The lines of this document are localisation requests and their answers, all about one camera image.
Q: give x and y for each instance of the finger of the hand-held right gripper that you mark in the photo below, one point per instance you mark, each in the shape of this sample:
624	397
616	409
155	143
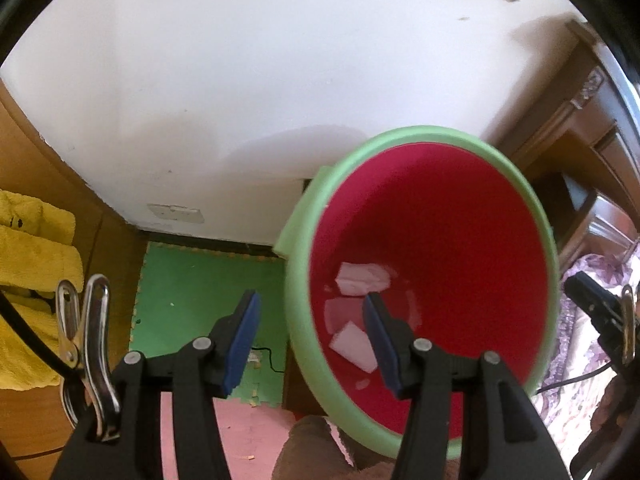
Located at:
590	300

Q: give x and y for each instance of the white paper scrap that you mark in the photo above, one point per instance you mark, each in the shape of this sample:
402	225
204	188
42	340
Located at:
360	280
355	347

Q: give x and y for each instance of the green foam mat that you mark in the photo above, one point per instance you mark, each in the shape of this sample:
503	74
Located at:
200	285

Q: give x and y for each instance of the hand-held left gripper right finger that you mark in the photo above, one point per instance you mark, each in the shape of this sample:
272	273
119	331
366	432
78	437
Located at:
382	350

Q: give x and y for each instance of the wooden cabinet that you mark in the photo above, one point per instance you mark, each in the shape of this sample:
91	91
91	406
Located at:
115	260

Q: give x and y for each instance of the metal spring clip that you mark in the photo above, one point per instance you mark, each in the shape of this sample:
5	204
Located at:
626	320
97	360

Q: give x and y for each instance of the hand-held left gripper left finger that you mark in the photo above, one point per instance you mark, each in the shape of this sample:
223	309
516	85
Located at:
245	340

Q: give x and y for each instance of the pink foam mat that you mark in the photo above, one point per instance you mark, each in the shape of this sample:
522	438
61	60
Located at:
260	430

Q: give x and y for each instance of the yellow towel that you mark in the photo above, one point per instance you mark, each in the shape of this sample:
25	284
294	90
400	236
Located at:
35	260

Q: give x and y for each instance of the red bin with green rim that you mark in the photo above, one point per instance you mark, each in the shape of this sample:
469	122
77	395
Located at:
450	235

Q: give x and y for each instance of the white wall socket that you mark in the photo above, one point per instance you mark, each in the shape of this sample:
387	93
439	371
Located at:
175	213

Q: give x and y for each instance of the purple floral bedsheet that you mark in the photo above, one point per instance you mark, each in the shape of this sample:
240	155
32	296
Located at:
575	355

